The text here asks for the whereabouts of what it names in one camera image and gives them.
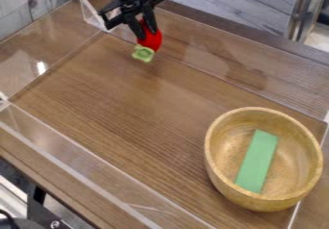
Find metal stand in background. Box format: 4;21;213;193
285;0;324;43

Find red plush strawberry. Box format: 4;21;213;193
133;20;162;63

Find black table leg clamp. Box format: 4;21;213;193
0;188;74;229

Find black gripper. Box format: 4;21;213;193
98;0;165;40

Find clear acrylic tray wall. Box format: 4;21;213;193
0;93;214;229

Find wooden bowl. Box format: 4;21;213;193
205;107;324;212

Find green rectangular block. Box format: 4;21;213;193
236;130;280;193

